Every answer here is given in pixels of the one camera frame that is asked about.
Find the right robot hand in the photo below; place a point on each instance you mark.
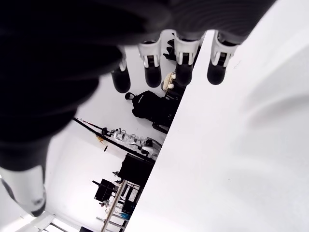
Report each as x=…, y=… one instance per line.
x=48, y=60

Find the black gantry bar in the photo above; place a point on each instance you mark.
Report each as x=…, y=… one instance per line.
x=89, y=126

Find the black bag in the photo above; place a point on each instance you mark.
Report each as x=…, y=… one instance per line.
x=149, y=106

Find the beige plush object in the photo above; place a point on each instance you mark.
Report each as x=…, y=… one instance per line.
x=167, y=81

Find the silver humanoid robot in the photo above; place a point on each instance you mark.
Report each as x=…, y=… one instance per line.
x=146, y=145

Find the black cabinet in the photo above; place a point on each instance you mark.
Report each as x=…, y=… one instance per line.
x=135, y=169

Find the black device on shelf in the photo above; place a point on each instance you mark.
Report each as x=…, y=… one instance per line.
x=103, y=191

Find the metal shelf frame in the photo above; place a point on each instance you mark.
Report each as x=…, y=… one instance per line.
x=115, y=203

